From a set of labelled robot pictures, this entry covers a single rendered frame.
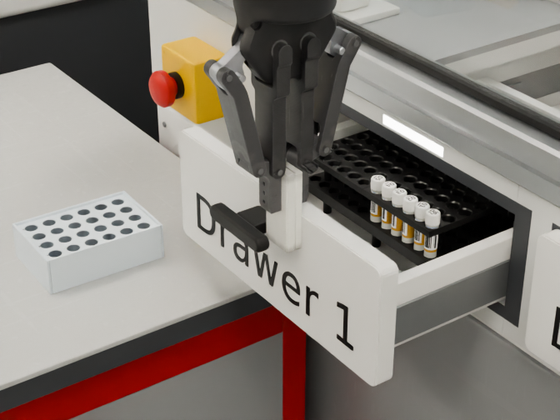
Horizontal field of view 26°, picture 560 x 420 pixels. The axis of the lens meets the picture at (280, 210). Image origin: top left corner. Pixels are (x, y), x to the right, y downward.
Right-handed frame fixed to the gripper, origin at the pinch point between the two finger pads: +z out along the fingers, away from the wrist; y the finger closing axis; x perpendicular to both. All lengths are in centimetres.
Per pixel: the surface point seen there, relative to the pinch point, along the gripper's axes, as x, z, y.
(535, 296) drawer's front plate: -14.4, 6.1, 14.2
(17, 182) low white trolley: 46.0, 17.3, -4.1
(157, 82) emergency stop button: 35.7, 4.6, 8.7
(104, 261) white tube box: 23.2, 15.5, -5.0
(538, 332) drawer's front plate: -15.2, 9.2, 14.2
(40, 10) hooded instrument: 85, 14, 17
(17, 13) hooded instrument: 84, 13, 13
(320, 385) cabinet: 15.7, 35.2, 16.0
